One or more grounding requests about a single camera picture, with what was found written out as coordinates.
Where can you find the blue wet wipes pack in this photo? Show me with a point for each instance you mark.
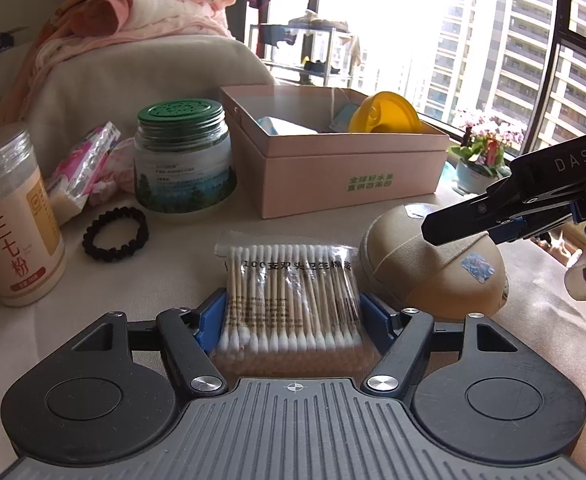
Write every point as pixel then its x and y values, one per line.
pixel 278 126

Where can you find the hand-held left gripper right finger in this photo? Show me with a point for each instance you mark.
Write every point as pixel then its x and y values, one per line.
pixel 375 317

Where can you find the yellow plastic bowl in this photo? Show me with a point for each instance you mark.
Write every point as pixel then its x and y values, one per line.
pixel 388 115

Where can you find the clear plastic powder jar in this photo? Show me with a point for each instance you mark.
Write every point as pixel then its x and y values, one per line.
pixel 18 225

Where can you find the pink printed blanket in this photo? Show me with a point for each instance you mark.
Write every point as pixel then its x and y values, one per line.
pixel 148 5

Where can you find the potted flowering plant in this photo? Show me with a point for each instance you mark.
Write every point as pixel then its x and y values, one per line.
pixel 473 175

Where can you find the pink and white packet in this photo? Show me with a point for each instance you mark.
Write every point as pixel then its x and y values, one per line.
pixel 80 170

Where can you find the green-lid glass jar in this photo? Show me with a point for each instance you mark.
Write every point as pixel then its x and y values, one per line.
pixel 183 160

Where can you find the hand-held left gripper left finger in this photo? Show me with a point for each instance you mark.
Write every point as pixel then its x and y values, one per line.
pixel 210 317

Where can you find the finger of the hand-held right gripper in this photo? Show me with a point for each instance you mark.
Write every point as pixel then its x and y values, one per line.
pixel 463 220
pixel 508 231

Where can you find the pink cardboard box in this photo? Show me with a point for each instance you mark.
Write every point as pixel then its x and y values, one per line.
pixel 313 180

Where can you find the metal shoe rack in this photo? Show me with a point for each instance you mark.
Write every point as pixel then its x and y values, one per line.
pixel 331 60

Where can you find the cotton swab pack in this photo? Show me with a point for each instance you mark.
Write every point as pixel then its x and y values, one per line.
pixel 293 300

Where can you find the blue face mask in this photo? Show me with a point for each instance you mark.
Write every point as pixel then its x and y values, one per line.
pixel 345 117

